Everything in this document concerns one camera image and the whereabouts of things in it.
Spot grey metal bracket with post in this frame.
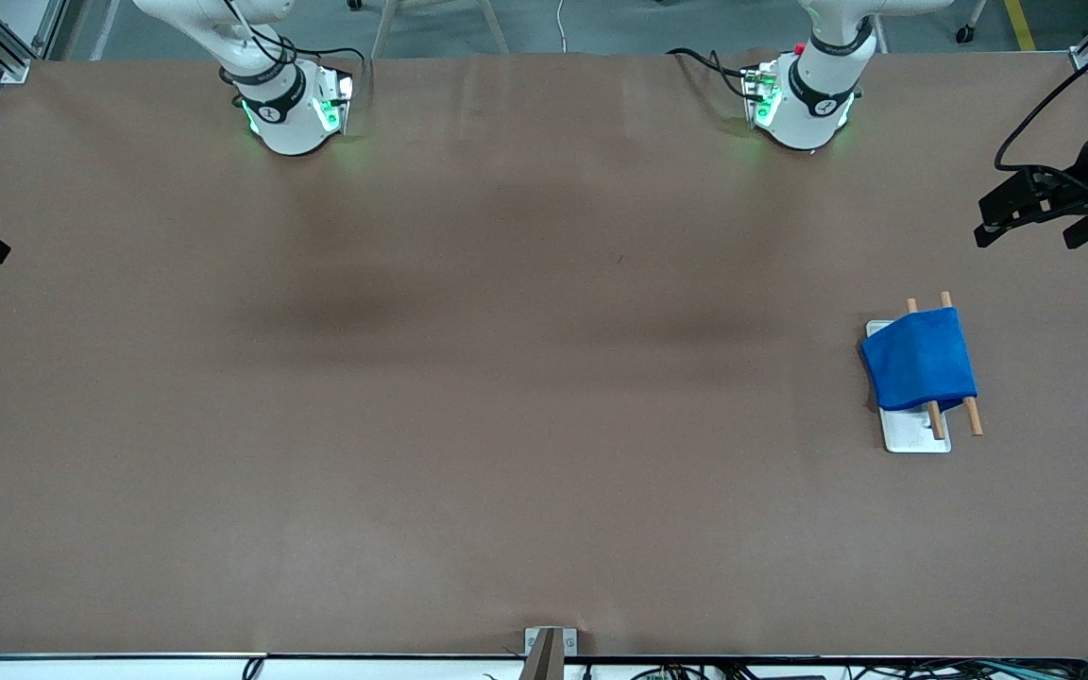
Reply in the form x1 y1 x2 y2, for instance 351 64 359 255
520 626 578 680

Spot black arm base cable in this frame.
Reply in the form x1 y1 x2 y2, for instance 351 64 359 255
294 47 370 95
667 47 757 100

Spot light wooden stand legs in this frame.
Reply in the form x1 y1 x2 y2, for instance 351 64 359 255
369 0 512 58

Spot white rack with wooden bars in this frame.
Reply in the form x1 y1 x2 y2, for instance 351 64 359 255
865 291 985 454

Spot bundle of cables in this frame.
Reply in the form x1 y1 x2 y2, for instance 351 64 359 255
629 659 1088 680

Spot black right arm base cable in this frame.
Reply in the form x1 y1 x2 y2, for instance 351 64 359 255
294 47 370 95

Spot black left arm base cable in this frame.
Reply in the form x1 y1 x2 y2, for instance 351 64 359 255
667 47 757 100

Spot blue cloth towel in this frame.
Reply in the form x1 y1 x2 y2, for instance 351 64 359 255
860 307 979 413

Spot white leg with caster wheel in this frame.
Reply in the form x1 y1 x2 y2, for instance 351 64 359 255
955 0 991 43

